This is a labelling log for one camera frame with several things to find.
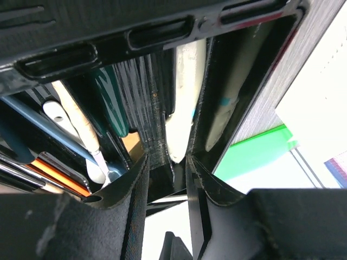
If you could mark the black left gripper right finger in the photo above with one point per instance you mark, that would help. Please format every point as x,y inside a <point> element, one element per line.
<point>307,223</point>

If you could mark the white file organizer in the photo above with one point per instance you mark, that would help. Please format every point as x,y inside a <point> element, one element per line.
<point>314,107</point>

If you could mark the blue plastic spoon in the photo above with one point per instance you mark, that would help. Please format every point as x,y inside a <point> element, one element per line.
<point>47,126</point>

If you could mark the black cutlery tray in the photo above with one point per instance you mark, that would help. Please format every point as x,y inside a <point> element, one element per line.
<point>43,41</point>

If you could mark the orange chopstick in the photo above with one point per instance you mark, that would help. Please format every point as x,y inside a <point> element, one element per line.
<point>52,173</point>

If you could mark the white plastic spoon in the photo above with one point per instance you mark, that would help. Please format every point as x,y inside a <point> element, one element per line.
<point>58,115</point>

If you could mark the green cutting mat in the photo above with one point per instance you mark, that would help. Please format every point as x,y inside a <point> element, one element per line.
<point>255,152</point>

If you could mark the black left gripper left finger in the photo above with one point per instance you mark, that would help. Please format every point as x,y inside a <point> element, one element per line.
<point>57,226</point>

